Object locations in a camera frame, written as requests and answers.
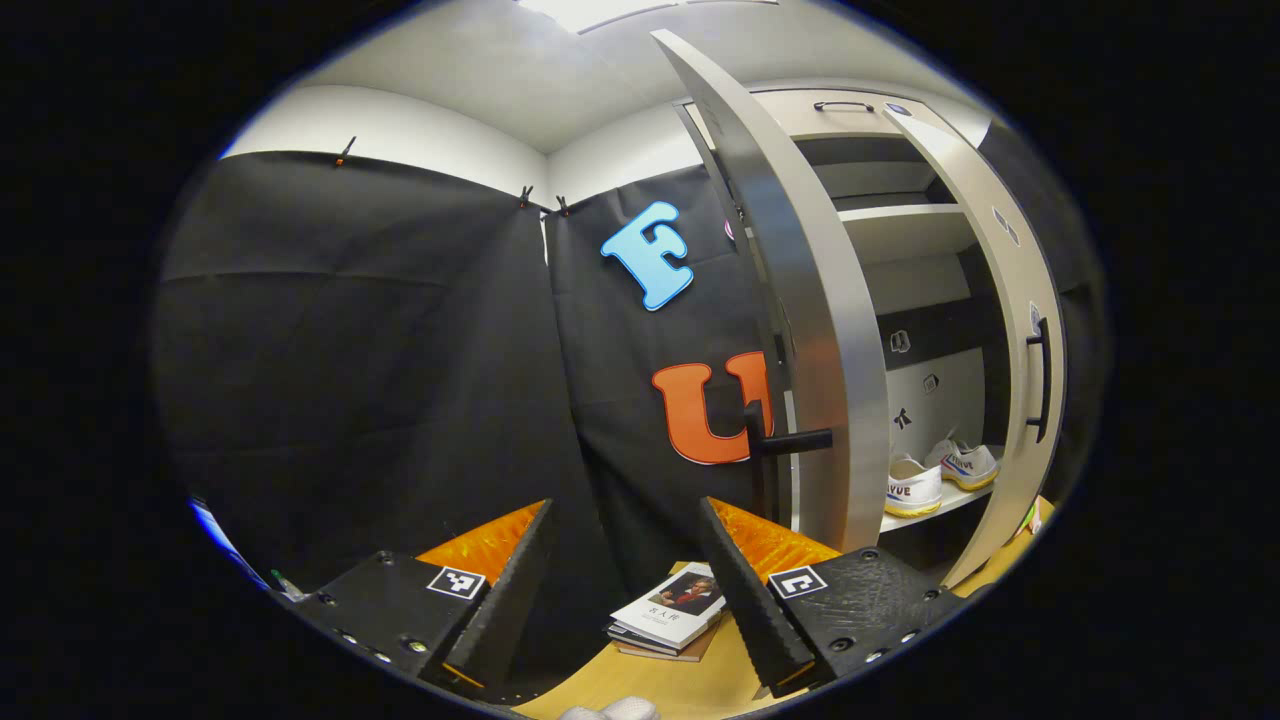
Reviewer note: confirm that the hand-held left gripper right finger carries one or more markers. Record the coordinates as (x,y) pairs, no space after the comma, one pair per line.
(750,600)

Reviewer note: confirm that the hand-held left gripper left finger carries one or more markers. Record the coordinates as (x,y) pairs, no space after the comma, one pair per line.
(505,600)

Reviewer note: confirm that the white canvas shoe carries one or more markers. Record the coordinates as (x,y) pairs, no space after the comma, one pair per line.
(968,465)
(912,490)

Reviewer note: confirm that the white cabinet door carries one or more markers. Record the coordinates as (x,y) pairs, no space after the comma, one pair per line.
(1010,300)
(840,400)

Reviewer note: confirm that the white grey shoe cabinet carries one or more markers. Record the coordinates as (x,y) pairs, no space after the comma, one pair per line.
(920,240)

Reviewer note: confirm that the white cabinet drawer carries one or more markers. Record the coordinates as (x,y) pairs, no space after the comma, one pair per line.
(790,118)

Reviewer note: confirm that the white portrait cover book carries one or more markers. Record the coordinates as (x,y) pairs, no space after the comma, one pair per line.
(665,618)

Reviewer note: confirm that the brown book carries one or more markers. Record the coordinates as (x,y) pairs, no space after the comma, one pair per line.
(655,652)

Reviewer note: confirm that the orange tipped cloth clip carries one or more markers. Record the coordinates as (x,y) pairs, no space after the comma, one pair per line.
(345,152)

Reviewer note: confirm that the ceiling light panel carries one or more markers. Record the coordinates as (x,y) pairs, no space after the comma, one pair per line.
(600,10)

